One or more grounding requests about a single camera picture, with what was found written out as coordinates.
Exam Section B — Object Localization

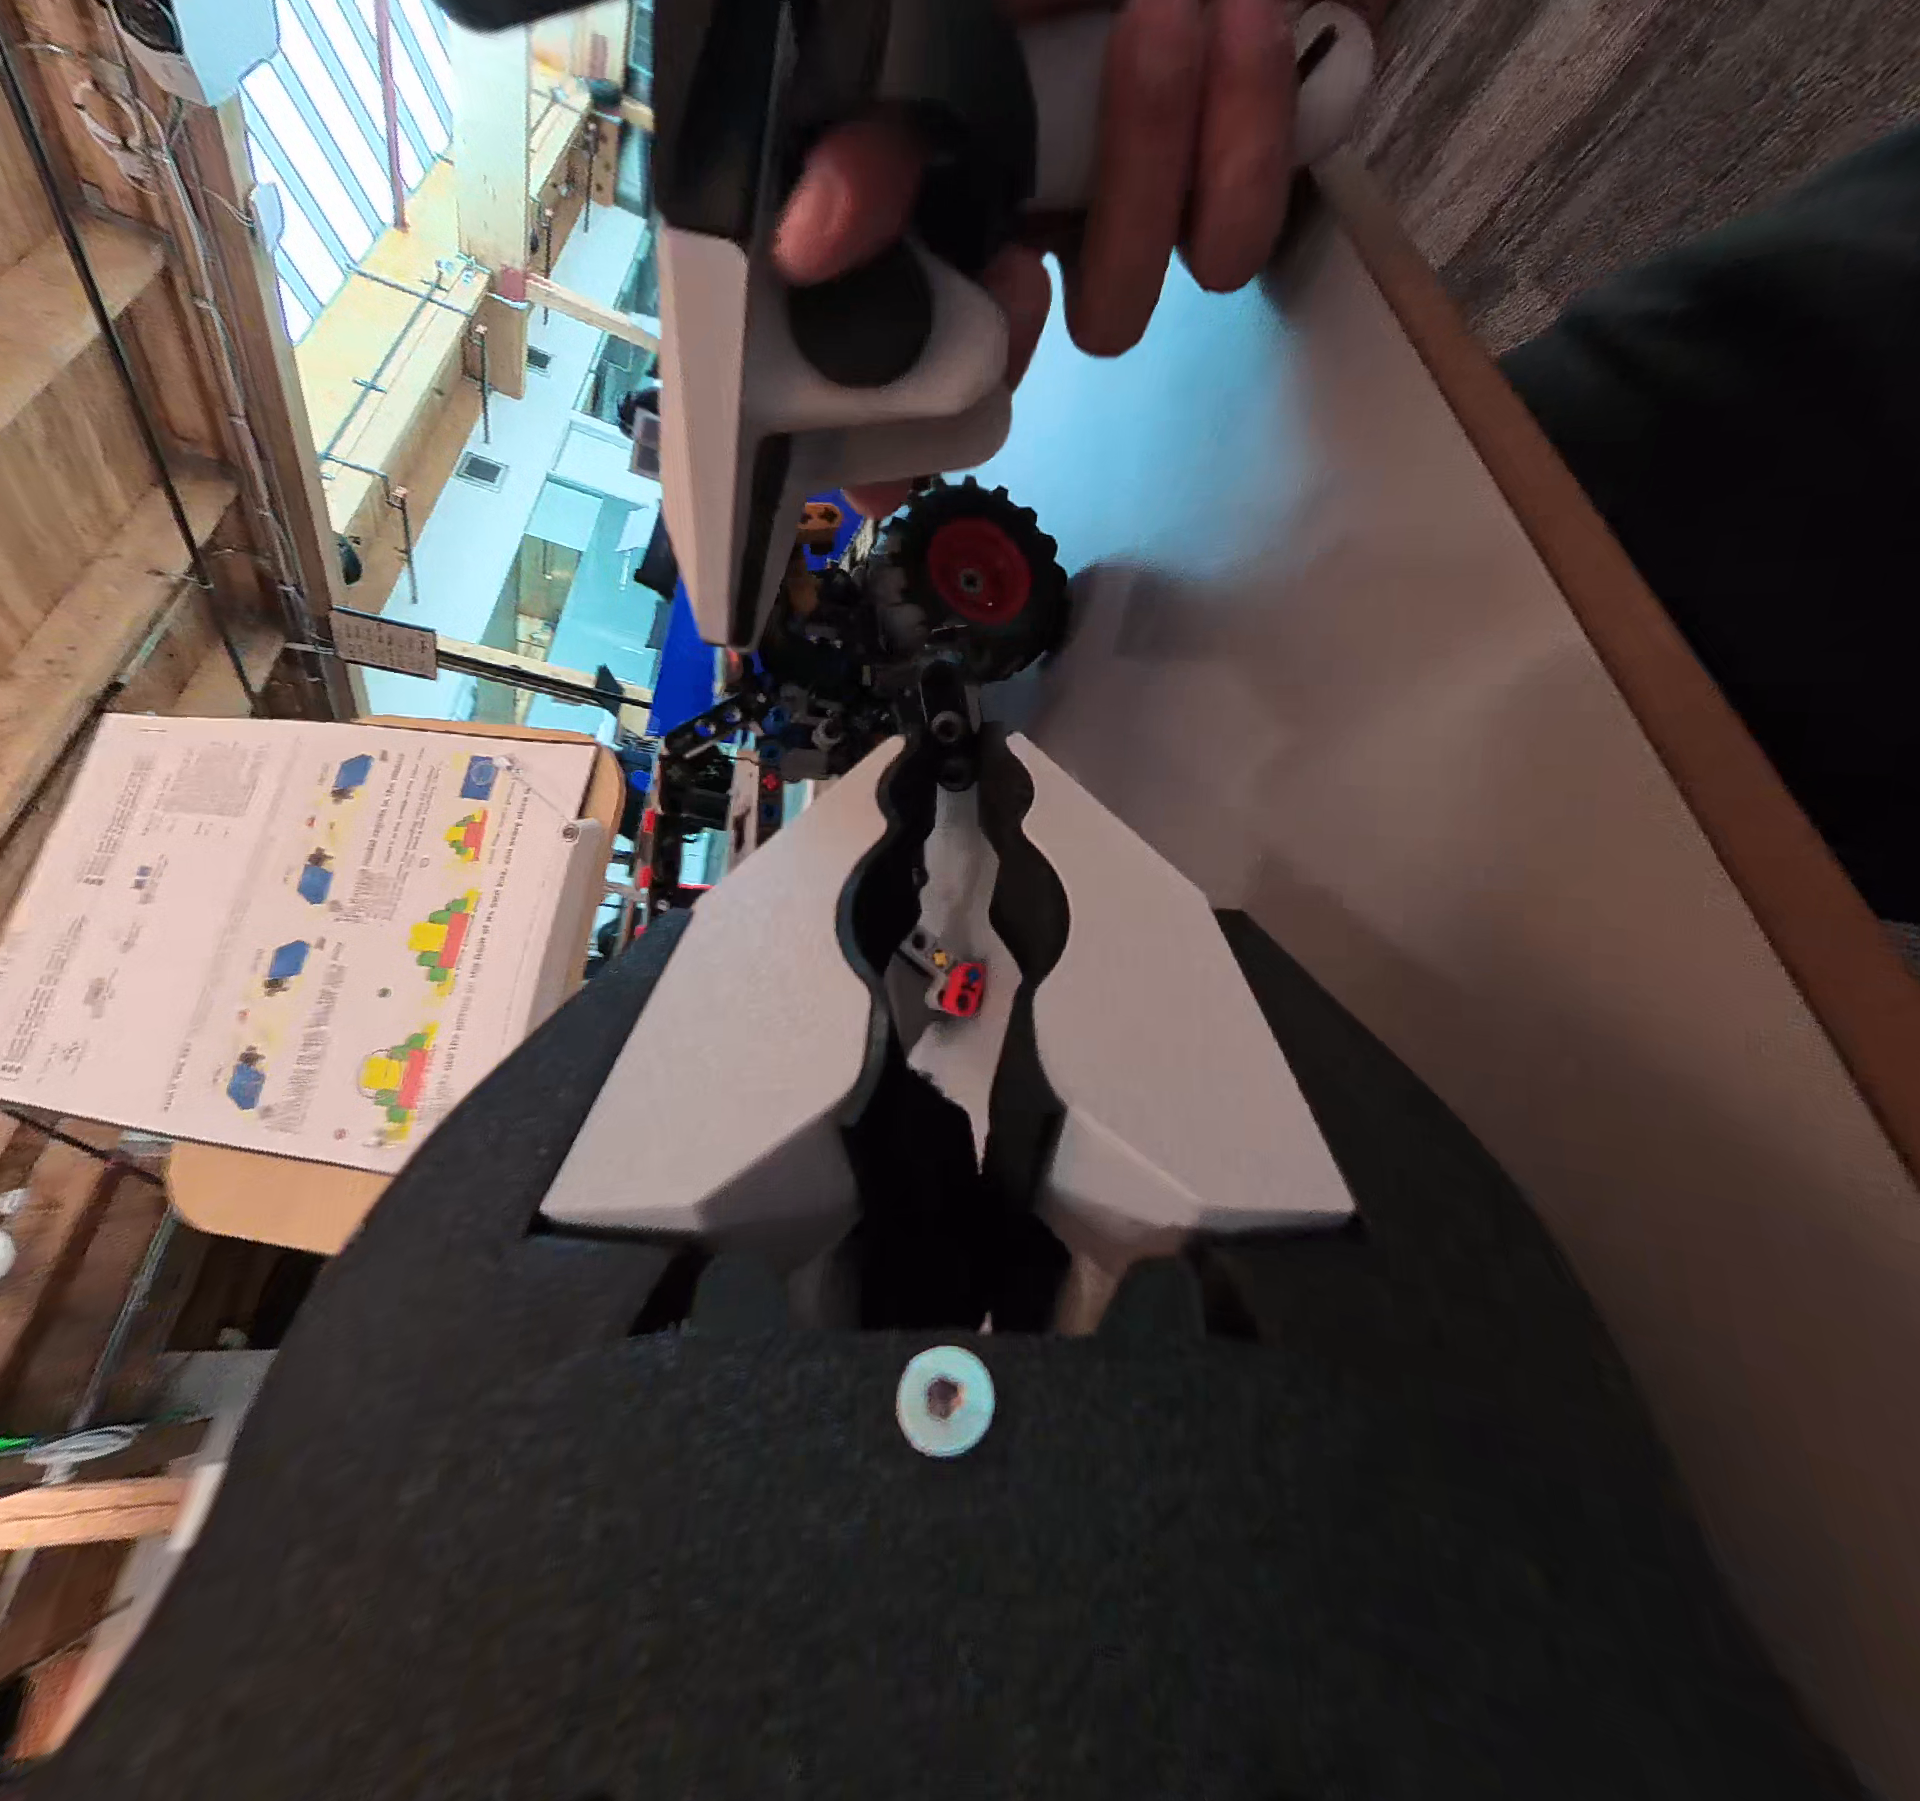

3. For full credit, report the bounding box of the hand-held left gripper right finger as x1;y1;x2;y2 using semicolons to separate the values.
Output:
960;727;1359;1254

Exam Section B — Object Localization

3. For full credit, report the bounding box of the instruction poster board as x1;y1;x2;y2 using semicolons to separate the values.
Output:
163;712;630;1261

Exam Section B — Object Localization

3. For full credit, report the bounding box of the person's right hand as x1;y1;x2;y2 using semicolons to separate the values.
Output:
773;0;1448;519

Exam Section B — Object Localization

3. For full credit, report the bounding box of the small red grey brick piece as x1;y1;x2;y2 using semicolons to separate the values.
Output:
899;928;996;1026

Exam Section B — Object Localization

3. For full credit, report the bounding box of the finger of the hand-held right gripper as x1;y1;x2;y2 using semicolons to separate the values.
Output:
655;223;805;650

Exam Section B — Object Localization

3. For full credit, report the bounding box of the blue black toy brick truck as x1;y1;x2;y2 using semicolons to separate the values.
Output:
655;473;1074;843

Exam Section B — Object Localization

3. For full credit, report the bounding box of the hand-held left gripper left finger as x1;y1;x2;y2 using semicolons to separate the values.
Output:
540;733;909;1241

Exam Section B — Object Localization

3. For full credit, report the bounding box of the white printed instruction sheet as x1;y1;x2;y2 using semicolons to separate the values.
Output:
0;712;603;1173

